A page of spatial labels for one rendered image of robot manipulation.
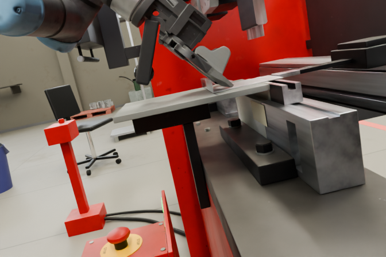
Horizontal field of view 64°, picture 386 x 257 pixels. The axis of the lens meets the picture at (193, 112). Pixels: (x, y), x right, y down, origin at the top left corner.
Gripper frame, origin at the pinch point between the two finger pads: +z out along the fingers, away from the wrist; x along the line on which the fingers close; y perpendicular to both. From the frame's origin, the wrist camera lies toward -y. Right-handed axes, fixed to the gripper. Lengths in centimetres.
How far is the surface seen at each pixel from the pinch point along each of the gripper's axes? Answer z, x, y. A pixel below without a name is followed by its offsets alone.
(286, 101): 7.0, -13.1, 3.1
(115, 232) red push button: -0.6, -8.8, -31.1
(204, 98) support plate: -2.5, -8.3, -4.1
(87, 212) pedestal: 10, 163, -124
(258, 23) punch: -2.4, -4.3, 11.8
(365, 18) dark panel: 32, 41, 49
